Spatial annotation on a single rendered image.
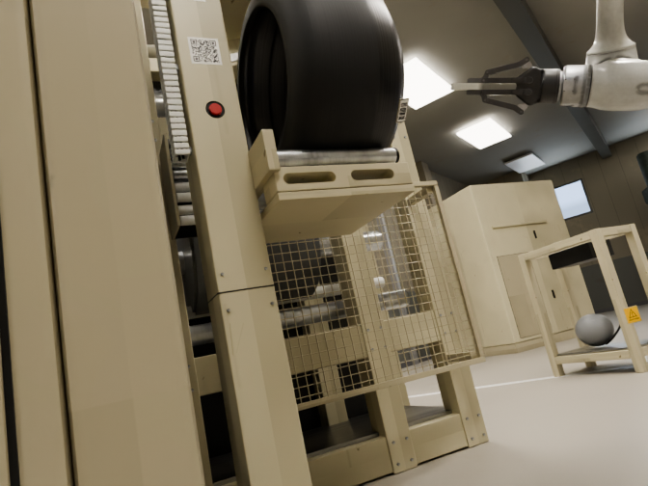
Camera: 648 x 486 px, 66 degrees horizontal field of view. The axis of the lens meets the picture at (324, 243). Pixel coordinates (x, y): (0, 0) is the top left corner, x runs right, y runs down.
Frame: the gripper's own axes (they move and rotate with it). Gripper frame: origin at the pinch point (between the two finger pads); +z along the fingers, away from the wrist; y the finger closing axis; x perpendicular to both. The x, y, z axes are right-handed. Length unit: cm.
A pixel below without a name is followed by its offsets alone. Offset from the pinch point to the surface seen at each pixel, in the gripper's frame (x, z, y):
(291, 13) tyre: -15.8, 38.7, -15.5
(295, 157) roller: -23.2, 34.4, 16.5
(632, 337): 159, -78, 121
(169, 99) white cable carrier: -30, 64, 4
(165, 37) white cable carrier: -23, 69, -11
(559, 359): 186, -49, 153
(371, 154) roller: -8.1, 20.6, 16.4
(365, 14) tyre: -5.7, 24.0, -16.2
